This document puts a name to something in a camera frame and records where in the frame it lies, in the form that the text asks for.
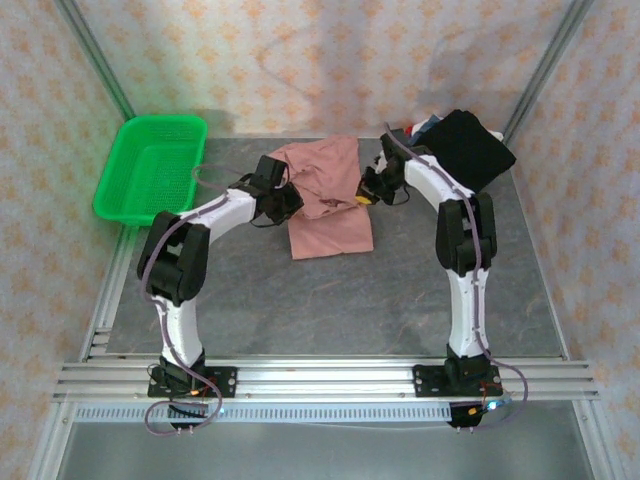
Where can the pink t-shirt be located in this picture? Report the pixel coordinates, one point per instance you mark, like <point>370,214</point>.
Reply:
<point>330,230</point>

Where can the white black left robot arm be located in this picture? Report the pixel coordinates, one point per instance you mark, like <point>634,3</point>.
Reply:
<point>180,250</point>

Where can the red white blue printed t-shirt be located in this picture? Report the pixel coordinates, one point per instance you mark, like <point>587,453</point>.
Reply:
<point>410,130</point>

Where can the grey-blue folded t-shirt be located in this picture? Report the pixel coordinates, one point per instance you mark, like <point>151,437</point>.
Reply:
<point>427,127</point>

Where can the black folded t-shirt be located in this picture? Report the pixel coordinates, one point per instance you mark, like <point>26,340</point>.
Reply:
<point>470,150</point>

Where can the green plastic basket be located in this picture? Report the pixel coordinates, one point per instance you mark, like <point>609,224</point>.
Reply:
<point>150,170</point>

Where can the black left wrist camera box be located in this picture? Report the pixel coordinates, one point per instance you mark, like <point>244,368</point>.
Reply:
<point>271,172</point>

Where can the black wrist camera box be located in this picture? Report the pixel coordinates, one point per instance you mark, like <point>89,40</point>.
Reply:
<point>392,140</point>
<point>271,172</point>

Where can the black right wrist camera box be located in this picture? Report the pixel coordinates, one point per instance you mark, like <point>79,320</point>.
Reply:
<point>392,140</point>

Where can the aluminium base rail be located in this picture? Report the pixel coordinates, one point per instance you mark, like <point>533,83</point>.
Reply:
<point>325,380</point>

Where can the aluminium table side rail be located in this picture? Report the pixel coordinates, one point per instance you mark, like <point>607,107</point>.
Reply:
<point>107,300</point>
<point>550,280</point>

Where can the aluminium frame post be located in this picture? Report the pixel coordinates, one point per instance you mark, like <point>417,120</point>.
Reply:
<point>545,65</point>
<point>95,60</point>

